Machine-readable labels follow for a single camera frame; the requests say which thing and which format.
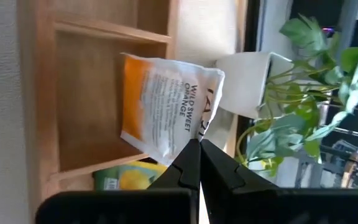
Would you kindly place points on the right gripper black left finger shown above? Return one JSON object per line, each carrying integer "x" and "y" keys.
{"x": 179, "y": 177}

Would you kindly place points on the green yellow tea packet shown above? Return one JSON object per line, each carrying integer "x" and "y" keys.
{"x": 129, "y": 179}

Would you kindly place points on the green plant in white pot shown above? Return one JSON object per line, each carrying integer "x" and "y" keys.
{"x": 247, "y": 84}

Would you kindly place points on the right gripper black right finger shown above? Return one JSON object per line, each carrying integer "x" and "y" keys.
{"x": 228, "y": 193}

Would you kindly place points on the black computer tower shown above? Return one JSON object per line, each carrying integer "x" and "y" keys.
{"x": 315, "y": 9}

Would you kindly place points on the white orange tea packet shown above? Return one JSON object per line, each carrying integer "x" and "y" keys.
{"x": 166, "y": 105}

